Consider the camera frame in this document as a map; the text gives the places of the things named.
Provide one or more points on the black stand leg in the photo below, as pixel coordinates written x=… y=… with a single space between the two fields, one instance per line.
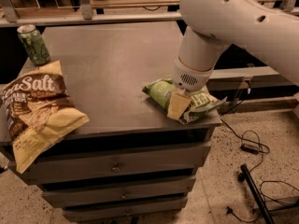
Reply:
x=256 y=194

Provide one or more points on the green soda can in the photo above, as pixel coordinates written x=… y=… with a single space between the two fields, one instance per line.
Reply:
x=34 y=44

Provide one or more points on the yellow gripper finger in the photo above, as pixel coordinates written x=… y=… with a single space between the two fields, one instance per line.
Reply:
x=179 y=102

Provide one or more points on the grey drawer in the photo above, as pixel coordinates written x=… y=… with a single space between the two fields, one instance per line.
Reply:
x=119 y=192
x=130 y=161
x=125 y=209

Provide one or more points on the grey drawer cabinet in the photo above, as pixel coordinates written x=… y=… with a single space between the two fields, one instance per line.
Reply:
x=105 y=69

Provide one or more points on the yellow brown sea salt chip bag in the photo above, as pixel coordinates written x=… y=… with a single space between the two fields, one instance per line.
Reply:
x=39 y=113

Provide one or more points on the black power adapter with cable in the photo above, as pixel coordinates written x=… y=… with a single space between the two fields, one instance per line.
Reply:
x=250 y=146

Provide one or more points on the bottom grey drawer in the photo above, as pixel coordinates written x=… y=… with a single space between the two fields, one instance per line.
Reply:
x=125 y=209

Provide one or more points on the metal railing frame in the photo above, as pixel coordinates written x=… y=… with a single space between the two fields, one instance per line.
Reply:
x=91 y=11

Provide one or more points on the green jalapeno chip bag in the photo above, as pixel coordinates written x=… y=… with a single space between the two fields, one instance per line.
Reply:
x=201 y=104

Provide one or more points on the middle grey drawer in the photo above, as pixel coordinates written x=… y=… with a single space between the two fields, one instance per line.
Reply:
x=119 y=192

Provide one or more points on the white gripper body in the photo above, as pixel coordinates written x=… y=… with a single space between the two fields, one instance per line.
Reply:
x=191 y=76

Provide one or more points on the top grey drawer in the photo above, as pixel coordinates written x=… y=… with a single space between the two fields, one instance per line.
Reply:
x=130 y=161

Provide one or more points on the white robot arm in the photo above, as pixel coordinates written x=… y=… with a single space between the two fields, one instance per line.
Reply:
x=270 y=35

